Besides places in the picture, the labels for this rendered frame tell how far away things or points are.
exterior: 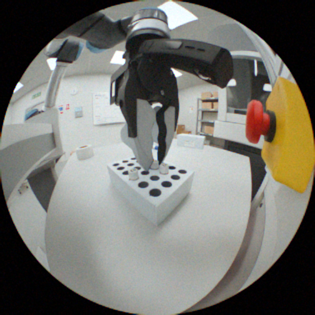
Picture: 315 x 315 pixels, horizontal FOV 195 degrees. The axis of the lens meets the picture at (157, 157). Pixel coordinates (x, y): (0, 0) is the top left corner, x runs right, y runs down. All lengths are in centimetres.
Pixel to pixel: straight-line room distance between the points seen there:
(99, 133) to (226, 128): 329
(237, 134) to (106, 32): 63
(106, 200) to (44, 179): 56
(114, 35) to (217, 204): 37
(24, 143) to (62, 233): 12
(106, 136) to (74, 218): 331
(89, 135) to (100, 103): 112
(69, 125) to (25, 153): 332
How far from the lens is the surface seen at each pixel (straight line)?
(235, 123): 58
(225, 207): 16
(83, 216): 15
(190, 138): 42
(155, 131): 16
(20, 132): 15
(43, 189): 70
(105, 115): 339
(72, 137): 345
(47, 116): 27
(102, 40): 28
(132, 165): 16
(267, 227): 15
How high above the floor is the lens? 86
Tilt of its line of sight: 21 degrees down
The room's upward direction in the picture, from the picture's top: straight up
